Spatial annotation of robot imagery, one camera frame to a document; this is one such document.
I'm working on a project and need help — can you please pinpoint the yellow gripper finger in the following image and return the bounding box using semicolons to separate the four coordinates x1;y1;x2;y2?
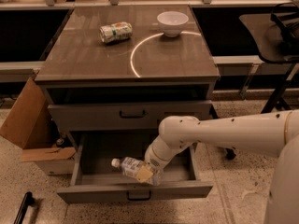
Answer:
136;166;153;183

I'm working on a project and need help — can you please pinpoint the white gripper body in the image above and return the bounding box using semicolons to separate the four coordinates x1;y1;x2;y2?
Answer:
144;149;169;174

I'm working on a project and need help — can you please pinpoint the blue plastic water bottle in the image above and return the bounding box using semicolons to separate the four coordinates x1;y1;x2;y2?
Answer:
111;157;163;186

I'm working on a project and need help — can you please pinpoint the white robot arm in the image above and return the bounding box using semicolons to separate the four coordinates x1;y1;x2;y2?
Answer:
139;110;299;224

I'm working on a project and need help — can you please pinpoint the open middle grey drawer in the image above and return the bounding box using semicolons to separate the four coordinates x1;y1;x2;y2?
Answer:
57;129;213;203

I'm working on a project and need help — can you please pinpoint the grey drawer cabinet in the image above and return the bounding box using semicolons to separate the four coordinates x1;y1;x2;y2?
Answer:
35;5;221;151

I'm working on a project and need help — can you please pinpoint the closed upper grey drawer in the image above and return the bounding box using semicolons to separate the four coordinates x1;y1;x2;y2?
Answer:
49;100;211;132

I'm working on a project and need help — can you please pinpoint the brown cardboard box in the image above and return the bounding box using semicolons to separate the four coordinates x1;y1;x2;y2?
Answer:
0;78;76;175

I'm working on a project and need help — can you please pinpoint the crushed green soda can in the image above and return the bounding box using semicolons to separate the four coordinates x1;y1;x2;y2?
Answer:
99;21;133;44

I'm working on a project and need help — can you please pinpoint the white ceramic bowl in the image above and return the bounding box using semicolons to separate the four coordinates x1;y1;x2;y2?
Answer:
157;11;189;37

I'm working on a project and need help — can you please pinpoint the black chair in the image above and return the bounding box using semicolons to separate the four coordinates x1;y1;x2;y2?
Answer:
239;2;299;113

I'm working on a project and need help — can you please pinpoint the black handle on floor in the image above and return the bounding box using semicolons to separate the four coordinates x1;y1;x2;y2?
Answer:
13;191;36;224

